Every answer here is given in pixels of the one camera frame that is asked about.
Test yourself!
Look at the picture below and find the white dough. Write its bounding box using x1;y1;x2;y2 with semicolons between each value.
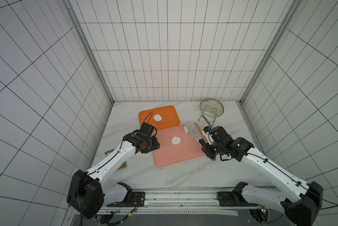
171;136;181;145
153;114;162;122

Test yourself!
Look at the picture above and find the pink silicone mat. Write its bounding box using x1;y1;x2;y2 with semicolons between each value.
153;125;205;167

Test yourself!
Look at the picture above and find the black handled metal scraper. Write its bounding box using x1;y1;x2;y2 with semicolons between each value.
185;122;207;146

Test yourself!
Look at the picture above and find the white dough trim strip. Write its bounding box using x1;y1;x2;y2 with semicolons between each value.
184;124;207;143

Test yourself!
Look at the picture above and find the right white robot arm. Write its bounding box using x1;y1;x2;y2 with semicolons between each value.
199;126;323;226

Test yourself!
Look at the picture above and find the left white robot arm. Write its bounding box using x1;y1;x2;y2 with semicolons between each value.
66;122;160;219

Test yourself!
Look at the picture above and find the white dough on orange mat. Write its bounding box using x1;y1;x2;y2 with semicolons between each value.
153;114;162;122

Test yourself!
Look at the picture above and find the orange silicone mat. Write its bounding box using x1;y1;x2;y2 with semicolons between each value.
138;105;180;130

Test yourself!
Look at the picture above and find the green orange flour packet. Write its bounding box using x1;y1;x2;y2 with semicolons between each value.
105;149;127;170

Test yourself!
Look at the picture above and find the aluminium mounting rail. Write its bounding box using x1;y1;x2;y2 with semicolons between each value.
62;188;302;226

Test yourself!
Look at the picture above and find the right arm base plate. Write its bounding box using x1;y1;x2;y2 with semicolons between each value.
217;182;258;207

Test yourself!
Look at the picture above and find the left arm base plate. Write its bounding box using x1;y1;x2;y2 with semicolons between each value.
104;182;145;207

